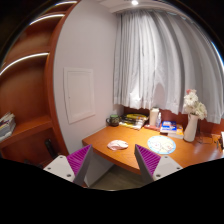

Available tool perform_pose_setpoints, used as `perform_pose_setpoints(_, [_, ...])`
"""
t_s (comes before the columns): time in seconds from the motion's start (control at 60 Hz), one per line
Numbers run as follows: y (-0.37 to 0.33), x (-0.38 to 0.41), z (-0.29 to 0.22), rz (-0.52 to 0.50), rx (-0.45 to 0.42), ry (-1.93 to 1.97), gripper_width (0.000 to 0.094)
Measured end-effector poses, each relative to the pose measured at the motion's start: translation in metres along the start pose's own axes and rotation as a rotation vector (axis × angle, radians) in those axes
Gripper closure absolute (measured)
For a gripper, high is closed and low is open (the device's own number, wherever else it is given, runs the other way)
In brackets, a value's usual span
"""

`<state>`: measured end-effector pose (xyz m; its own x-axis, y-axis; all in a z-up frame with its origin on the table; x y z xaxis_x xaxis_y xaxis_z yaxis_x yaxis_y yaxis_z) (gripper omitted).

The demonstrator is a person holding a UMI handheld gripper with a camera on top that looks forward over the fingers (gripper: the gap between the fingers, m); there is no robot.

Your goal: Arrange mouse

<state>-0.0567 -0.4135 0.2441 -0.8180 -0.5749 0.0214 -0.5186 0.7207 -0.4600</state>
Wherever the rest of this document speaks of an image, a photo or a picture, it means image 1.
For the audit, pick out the small clear bottle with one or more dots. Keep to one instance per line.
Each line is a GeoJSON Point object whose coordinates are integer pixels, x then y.
{"type": "Point", "coordinates": [158, 121]}

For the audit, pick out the white ceramic vase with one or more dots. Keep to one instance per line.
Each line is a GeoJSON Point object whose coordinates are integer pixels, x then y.
{"type": "Point", "coordinates": [190, 131]}

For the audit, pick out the white sheer curtain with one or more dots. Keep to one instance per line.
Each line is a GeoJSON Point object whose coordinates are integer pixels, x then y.
{"type": "Point", "coordinates": [159, 56]}

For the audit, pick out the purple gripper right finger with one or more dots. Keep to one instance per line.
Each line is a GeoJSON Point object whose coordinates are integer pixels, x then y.
{"type": "Point", "coordinates": [152, 166]}

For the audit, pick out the blue and white box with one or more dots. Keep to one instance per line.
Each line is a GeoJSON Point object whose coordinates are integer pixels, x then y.
{"type": "Point", "coordinates": [168, 127]}

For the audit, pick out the wooden bookshelf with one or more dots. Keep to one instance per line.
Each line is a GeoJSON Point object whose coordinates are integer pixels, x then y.
{"type": "Point", "coordinates": [26, 90]}

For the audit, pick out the white cylindrical container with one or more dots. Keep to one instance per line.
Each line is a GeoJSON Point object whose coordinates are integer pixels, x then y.
{"type": "Point", "coordinates": [153, 116]}

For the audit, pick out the stack of books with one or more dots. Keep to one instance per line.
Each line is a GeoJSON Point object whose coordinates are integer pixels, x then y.
{"type": "Point", "coordinates": [133, 121]}

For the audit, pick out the white pink flowers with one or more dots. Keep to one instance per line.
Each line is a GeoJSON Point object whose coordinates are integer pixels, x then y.
{"type": "Point", "coordinates": [193, 106]}

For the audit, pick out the white wall access panel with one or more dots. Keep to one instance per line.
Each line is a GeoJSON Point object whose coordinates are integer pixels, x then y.
{"type": "Point", "coordinates": [79, 93]}

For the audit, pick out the round light blue mouse pad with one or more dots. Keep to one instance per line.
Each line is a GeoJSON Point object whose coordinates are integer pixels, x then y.
{"type": "Point", "coordinates": [161, 144]}

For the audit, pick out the dark green mug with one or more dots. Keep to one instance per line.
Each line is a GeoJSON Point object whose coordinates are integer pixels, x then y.
{"type": "Point", "coordinates": [113, 120]}

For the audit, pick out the books on shelf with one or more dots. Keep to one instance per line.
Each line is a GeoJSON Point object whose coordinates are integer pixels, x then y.
{"type": "Point", "coordinates": [7, 125]}

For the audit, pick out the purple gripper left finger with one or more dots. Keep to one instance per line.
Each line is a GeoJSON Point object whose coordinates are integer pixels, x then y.
{"type": "Point", "coordinates": [72, 167]}

